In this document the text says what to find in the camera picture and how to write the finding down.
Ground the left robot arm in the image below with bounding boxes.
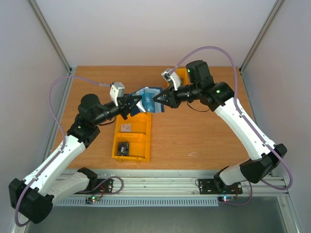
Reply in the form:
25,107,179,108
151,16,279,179
9,94,141,227

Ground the yellow bin middle of row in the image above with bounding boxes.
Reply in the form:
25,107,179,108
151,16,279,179
115,116,152,135

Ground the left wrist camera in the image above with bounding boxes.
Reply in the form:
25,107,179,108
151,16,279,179
109,82,125,106

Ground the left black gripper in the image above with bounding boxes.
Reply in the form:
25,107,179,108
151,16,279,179
93,93,142,126

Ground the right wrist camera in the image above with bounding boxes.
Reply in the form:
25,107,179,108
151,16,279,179
161,68,182,91

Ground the white card in bin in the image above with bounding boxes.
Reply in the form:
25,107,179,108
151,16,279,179
121,124,131,132

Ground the yellow bin bottom of row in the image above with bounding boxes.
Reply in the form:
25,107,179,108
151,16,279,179
111,133,151,163

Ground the grey slotted cable duct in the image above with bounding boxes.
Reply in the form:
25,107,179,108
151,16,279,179
57,197,218,207

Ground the yellow bin of row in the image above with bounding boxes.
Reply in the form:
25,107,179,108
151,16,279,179
120,113,152,121
115,116,152,135
111,133,151,163

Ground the blue credit card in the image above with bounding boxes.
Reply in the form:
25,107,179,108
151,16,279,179
141,89,156,113

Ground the yellow single bin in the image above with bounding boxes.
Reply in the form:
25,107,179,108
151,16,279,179
173,68,190,86

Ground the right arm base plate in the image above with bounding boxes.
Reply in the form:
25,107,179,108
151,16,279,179
195,178,243,195

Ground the black card in bin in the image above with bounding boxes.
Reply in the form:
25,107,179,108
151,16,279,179
117,142,129,156

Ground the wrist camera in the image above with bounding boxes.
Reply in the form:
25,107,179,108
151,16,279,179
161,68,182,91
109,82,125,106

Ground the blue card holder wallet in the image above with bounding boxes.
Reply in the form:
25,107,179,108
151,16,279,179
129,87,165,117

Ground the yellow bin top of row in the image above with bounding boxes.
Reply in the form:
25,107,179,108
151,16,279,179
120,113,152,121

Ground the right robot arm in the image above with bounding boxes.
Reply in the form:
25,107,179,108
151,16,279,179
154,60,287,193

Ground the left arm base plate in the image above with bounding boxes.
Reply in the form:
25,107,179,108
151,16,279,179
75,178,114,195

